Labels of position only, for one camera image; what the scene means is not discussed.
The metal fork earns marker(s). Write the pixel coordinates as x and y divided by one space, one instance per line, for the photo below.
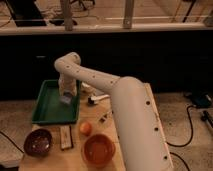
105 117

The black rectangular eraser block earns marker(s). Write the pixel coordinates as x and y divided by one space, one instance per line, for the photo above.
65 137

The white round container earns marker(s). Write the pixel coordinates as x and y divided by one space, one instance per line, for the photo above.
87 88

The green plastic tray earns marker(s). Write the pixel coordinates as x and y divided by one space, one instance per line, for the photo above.
50 110

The white handled brush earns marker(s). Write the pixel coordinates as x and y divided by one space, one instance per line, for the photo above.
93 100

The blue sponge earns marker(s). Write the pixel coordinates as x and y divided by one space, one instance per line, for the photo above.
66 99

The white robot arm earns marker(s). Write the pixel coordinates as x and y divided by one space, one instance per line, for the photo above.
142 140

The purple bowl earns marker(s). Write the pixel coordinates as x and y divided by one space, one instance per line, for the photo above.
38 143

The orange bowl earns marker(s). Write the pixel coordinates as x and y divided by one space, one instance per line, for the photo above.
98 151

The orange fruit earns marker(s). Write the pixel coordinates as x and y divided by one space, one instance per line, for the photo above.
85 128

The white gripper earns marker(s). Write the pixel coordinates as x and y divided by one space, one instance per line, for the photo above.
67 84

